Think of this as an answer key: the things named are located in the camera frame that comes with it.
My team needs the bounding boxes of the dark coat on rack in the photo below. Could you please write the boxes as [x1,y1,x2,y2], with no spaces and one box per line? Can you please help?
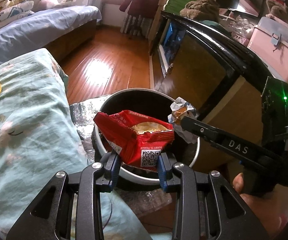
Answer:
[119,0,159,19]

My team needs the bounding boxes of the pink storage box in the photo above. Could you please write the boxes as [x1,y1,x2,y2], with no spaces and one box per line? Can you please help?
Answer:
[248,17,288,82]

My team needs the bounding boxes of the teal floral bed cover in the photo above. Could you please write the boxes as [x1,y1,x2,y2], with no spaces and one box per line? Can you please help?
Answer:
[0,48,152,240]

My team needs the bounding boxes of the stack of green boxes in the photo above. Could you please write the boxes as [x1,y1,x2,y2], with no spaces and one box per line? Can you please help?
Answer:
[163,0,196,15]

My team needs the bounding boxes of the white plush toys on headboard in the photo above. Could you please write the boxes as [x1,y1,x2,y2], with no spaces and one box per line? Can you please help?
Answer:
[2,0,25,9]

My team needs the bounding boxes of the silver foil wrapper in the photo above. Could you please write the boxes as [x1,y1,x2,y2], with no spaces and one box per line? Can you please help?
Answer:
[168,97,198,144]

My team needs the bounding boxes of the person's right hand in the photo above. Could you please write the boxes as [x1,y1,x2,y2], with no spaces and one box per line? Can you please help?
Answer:
[232,173,288,238]

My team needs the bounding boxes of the pink plush toy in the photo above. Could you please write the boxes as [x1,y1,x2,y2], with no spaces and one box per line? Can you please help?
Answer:
[35,0,61,12]

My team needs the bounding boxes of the black tv cabinet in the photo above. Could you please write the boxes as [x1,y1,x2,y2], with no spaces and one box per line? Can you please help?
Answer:
[148,10,288,136]

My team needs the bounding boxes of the blue white patterned pillow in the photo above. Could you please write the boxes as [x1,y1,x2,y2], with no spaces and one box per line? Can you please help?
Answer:
[0,1,34,29]

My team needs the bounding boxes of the large bed blue sheet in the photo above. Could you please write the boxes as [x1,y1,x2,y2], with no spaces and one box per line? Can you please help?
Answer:
[0,5,101,64]

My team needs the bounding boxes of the brown plush toy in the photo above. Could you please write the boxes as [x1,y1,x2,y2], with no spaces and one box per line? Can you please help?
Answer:
[180,0,219,22]

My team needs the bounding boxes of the red snack bag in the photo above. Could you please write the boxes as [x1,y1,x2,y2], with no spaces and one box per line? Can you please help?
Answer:
[94,110,174,171]

